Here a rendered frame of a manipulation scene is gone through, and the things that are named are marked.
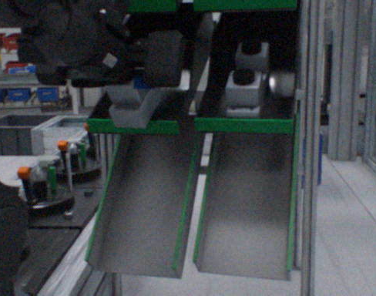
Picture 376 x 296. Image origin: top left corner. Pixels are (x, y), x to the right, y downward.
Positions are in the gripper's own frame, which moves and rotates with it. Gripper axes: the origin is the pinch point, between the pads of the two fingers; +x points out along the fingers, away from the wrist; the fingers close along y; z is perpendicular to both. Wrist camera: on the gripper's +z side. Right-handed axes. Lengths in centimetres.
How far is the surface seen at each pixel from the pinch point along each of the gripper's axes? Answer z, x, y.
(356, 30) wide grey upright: 53, 119, -16
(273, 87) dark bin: 4.0, 19.2, -14.0
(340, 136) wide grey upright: 19, 132, -12
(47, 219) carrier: -20.0, 30.5, 30.9
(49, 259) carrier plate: -25.9, 16.6, 19.0
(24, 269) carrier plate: -27.5, 12.6, 20.5
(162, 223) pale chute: -18.1, 15.9, -0.2
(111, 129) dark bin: -6.2, 5.8, 4.7
